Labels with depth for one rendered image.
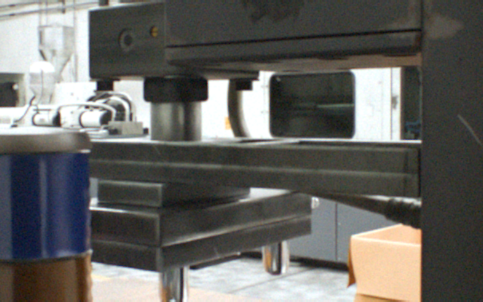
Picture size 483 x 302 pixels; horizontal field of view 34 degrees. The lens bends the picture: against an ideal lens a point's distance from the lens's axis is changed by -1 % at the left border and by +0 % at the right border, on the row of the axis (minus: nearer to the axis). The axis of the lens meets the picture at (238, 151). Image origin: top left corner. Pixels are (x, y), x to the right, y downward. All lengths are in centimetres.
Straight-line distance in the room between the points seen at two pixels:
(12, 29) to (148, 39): 1160
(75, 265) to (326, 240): 561
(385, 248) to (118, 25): 245
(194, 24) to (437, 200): 18
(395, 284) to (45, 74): 629
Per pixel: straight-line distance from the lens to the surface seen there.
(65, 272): 26
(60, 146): 26
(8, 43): 1218
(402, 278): 290
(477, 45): 38
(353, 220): 572
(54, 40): 905
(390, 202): 55
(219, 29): 45
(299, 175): 45
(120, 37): 54
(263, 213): 56
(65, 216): 26
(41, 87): 865
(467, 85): 38
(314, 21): 42
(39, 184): 26
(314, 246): 593
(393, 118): 548
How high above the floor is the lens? 120
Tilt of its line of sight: 3 degrees down
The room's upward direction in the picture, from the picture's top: straight up
